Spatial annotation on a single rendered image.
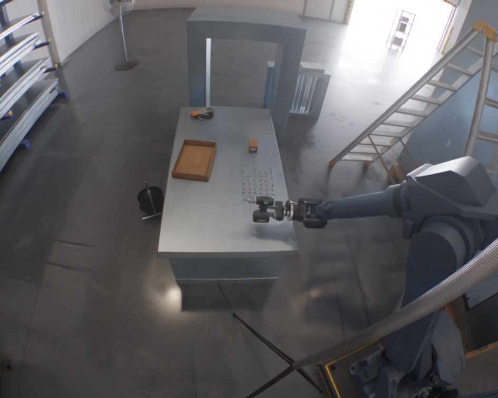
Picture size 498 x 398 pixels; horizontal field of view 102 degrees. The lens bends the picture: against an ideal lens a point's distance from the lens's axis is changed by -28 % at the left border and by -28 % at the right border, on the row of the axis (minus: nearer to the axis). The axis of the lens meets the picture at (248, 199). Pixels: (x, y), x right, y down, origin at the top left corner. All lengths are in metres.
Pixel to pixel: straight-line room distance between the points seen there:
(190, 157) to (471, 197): 2.09
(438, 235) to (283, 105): 2.63
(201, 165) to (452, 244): 1.96
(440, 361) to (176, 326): 1.95
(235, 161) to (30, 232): 2.40
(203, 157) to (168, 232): 0.80
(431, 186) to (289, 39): 2.23
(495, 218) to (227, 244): 1.57
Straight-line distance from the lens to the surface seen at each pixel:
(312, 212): 1.92
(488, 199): 1.26
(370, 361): 2.18
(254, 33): 2.95
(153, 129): 3.96
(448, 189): 1.14
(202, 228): 1.99
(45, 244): 3.22
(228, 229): 1.98
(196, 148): 2.54
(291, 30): 2.96
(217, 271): 2.25
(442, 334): 1.94
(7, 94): 4.64
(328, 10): 11.23
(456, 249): 1.08
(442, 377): 1.97
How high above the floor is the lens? 2.32
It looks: 51 degrees down
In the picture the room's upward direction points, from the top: 8 degrees clockwise
